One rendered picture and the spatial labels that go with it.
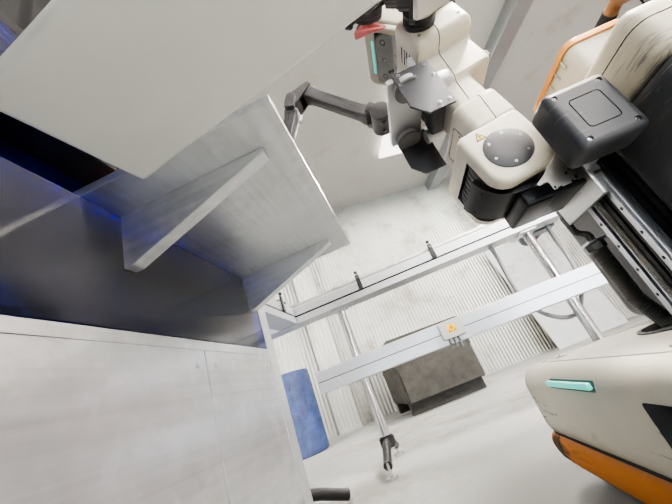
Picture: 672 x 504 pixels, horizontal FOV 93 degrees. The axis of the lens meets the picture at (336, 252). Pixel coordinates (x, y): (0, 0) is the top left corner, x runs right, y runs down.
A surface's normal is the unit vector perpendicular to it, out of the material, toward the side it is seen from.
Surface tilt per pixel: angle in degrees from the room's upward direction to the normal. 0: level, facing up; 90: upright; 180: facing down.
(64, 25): 180
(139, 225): 90
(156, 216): 90
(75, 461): 90
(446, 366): 90
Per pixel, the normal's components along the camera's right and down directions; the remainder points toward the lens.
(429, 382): 0.00, -0.43
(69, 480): 0.91, -0.40
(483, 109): -0.22, -0.35
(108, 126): 0.33, 0.85
